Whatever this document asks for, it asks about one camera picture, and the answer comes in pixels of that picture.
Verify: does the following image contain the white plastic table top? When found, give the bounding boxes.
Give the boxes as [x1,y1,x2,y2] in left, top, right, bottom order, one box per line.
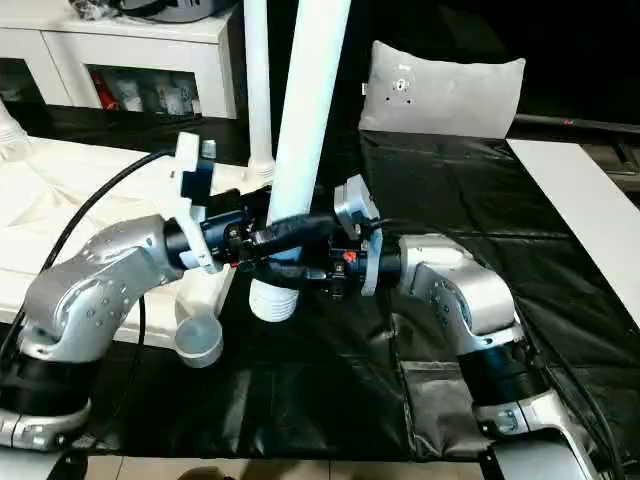
[0,135,278,369]

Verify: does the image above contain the black work mat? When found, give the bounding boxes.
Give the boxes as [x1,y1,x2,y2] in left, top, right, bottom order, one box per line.
[0,105,640,461]

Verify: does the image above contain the small red bottle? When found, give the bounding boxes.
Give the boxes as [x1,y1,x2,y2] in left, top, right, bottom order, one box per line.
[96,72,119,111]

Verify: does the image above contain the grey pillow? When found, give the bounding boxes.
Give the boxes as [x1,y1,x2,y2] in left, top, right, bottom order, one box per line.
[358,40,527,139]

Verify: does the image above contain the dark round appliance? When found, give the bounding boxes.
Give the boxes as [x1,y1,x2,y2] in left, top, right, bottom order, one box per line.
[120,0,239,25]

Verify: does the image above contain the white flat panel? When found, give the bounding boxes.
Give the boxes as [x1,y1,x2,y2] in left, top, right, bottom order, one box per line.
[507,138,640,333]

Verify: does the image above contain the white cabinet with glass doors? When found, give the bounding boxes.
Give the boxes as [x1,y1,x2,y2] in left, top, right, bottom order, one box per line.
[0,0,247,121]

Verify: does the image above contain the dark clutter pile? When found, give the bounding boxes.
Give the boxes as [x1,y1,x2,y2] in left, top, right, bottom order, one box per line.
[70,0,123,21]

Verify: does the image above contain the black screen stand foot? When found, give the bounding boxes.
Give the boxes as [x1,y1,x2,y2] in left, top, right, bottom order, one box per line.
[612,140,640,173]

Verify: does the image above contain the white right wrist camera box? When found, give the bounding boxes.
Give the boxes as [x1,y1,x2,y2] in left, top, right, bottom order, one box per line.
[333,175,385,297]

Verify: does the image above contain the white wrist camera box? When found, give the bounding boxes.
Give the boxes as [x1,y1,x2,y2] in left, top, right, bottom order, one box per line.
[333,175,385,297]
[172,132,221,275]

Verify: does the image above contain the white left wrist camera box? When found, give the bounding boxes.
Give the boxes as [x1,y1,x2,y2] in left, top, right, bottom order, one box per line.
[172,132,221,275]

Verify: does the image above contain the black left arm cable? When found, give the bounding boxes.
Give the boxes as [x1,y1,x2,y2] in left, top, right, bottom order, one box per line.
[0,150,179,346]

